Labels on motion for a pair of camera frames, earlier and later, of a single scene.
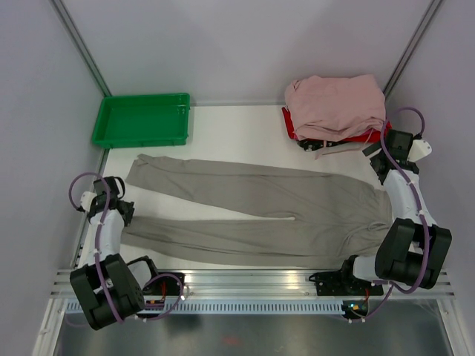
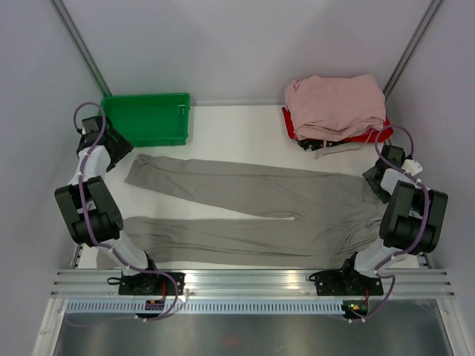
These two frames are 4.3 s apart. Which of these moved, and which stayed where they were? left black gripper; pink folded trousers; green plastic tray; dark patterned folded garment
Moved: left black gripper
Stayed: green plastic tray; dark patterned folded garment; pink folded trousers
